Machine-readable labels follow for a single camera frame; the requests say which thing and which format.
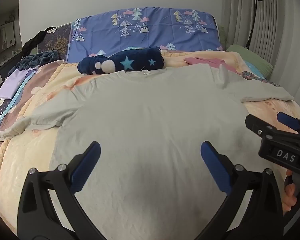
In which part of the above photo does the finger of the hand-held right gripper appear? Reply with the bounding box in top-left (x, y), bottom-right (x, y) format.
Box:
top-left (277, 112), bottom-right (300, 139)
top-left (245, 114), bottom-right (275, 138)

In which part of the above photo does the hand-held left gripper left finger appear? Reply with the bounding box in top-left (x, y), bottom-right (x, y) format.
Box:
top-left (17, 141), bottom-right (105, 240)

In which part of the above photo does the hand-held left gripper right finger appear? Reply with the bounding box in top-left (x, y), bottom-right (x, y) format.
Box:
top-left (197, 141), bottom-right (284, 240)

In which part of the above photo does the light grey t-shirt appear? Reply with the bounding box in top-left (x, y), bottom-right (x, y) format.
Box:
top-left (0, 64), bottom-right (294, 240)

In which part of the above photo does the person's right hand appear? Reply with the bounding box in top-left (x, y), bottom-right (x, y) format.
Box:
top-left (282, 169), bottom-right (298, 212)

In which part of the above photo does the teal floral patterned cloth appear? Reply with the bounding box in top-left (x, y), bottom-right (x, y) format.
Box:
top-left (241, 71), bottom-right (280, 87)

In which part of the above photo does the peach printed fleece blanket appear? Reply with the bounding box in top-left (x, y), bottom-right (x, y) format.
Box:
top-left (0, 47), bottom-right (300, 230)

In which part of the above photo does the green pillow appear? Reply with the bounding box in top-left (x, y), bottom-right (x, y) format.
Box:
top-left (226, 44), bottom-right (273, 77)

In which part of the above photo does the pink folded garment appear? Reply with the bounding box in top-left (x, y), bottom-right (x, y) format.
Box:
top-left (184, 57), bottom-right (240, 74)

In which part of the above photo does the white pleated curtain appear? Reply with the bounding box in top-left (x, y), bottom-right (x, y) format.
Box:
top-left (225, 0), bottom-right (300, 80)

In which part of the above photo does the lilac cloth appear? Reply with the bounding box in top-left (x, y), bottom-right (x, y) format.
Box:
top-left (0, 66), bottom-right (38, 100)

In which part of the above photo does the navy star-print fleece garment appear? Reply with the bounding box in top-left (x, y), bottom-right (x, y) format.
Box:
top-left (77, 46), bottom-right (165, 75)

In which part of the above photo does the teal fuzzy cloth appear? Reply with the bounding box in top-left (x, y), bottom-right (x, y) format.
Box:
top-left (9, 50), bottom-right (60, 77)

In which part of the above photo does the dark floral pillow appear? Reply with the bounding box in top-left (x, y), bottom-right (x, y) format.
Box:
top-left (37, 26), bottom-right (72, 60)

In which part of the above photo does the black braided object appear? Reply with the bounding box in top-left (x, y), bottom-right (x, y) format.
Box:
top-left (21, 27), bottom-right (56, 55)

